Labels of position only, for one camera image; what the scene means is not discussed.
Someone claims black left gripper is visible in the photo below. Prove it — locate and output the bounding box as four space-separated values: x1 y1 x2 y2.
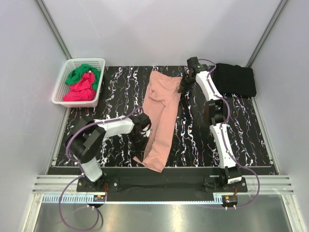
128 132 150 162

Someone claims pink printed t-shirt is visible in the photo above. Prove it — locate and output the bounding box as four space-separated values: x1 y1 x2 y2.
133 71 182 173

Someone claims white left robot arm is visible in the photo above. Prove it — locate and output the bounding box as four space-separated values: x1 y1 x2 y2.
66 113 152 191

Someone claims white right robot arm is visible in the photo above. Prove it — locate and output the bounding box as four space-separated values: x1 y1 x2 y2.
178 57 242 193

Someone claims black folded t-shirt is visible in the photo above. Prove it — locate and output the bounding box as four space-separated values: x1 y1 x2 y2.
212 63 257 97

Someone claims left small electronics module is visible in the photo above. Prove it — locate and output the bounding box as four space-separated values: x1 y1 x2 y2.
93 195 106 202

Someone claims small electronics module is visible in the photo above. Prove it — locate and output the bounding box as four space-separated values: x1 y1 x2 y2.
93 195 106 202
222 195 238 208

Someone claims red crumpled t-shirt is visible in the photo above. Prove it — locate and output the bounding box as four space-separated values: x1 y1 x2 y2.
63 72 96 102

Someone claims white plastic basket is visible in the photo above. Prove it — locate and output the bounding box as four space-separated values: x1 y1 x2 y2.
52 58 105 108

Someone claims green crumpled t-shirt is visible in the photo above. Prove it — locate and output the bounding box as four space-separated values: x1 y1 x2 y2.
65 64 101 91

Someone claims right small electronics module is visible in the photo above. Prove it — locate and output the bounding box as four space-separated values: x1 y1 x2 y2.
222 195 238 208

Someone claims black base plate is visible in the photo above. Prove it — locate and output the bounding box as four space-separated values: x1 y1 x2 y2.
77 175 248 203

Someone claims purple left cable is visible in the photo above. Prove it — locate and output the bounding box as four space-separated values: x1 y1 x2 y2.
58 106 144 229

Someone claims purple cable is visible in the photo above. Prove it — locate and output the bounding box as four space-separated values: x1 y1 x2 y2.
197 58 260 210
58 106 144 229

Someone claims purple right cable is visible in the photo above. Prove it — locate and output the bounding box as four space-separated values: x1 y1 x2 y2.
197 58 260 210

